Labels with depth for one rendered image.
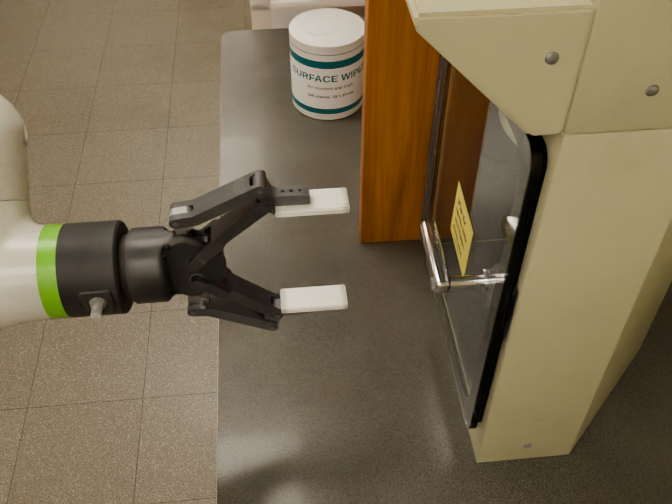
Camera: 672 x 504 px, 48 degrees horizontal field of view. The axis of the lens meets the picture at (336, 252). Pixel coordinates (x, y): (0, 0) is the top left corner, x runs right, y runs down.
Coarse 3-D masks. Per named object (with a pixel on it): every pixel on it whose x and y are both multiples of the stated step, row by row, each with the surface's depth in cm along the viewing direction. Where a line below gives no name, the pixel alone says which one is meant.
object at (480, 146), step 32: (448, 64) 83; (448, 96) 84; (480, 96) 70; (448, 128) 85; (480, 128) 71; (512, 128) 61; (448, 160) 86; (480, 160) 72; (512, 160) 62; (448, 192) 87; (480, 192) 73; (512, 192) 62; (448, 224) 88; (480, 224) 73; (512, 224) 63; (448, 256) 89; (480, 256) 74; (512, 256) 64; (448, 320) 91; (480, 320) 76; (448, 352) 93; (480, 352) 76; (480, 384) 78
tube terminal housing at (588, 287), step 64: (640, 0) 47; (640, 64) 51; (576, 128) 54; (640, 128) 55; (576, 192) 58; (640, 192) 59; (576, 256) 64; (640, 256) 65; (512, 320) 70; (576, 320) 70; (640, 320) 82; (512, 384) 77; (576, 384) 78; (512, 448) 86
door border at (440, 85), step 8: (440, 56) 85; (440, 80) 87; (440, 88) 88; (440, 96) 88; (440, 104) 88; (440, 112) 88; (432, 120) 91; (440, 120) 89; (432, 128) 92; (432, 152) 95; (432, 160) 95; (432, 168) 95; (432, 176) 96; (432, 184) 96; (424, 192) 100; (424, 216) 102
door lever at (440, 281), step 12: (420, 228) 78; (432, 228) 77; (432, 240) 76; (432, 252) 74; (432, 264) 73; (444, 264) 73; (432, 276) 73; (444, 276) 72; (456, 276) 73; (468, 276) 72; (480, 276) 72; (432, 288) 72; (444, 288) 72; (456, 288) 73; (480, 288) 74
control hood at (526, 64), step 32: (416, 0) 48; (448, 0) 48; (480, 0) 48; (512, 0) 48; (544, 0) 48; (576, 0) 48; (448, 32) 47; (480, 32) 48; (512, 32) 48; (544, 32) 48; (576, 32) 48; (480, 64) 49; (512, 64) 50; (544, 64) 50; (576, 64) 50; (512, 96) 51; (544, 96) 52; (544, 128) 54
